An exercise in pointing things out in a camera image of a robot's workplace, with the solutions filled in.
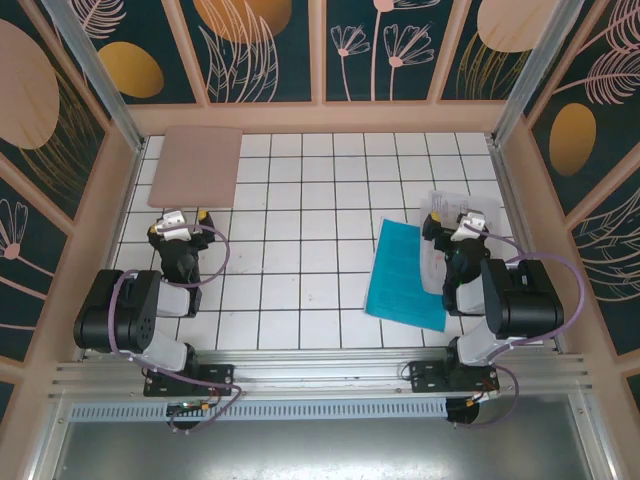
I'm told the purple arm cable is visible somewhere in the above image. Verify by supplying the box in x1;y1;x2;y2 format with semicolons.
449;222;586;431
107;222;246;436

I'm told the aluminium mounting rail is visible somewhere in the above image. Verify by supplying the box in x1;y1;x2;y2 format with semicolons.
49;348;592;401

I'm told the grey metal sheet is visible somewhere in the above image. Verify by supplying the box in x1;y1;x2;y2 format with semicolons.
29;394;617;480

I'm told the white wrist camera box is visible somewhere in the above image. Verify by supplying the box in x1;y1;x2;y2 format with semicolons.
152;209;195;240
457;210;487;234

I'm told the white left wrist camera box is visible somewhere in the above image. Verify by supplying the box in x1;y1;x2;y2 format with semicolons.
152;209;195;240

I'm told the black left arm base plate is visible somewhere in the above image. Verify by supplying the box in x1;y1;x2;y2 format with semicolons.
143;363;236;399

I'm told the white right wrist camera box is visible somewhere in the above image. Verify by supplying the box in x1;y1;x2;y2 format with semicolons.
457;210;487;234

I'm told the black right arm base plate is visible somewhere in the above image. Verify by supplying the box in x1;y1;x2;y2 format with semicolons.
407;358;501;397

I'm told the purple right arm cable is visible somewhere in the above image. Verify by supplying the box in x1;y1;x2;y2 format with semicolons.
449;222;586;431

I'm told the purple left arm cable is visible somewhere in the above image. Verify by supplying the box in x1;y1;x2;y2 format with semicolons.
107;222;246;436

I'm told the teal paper sheet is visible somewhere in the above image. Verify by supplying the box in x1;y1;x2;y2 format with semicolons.
362;216;448;332

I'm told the grey slotted cable duct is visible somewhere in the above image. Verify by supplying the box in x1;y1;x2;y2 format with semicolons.
69;398;450;422

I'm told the brown paper folder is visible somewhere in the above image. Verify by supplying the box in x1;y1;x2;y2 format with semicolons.
146;124;245;209

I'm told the aluminium frame post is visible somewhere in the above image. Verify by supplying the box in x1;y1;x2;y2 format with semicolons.
487;0;587;146
39;0;147;154

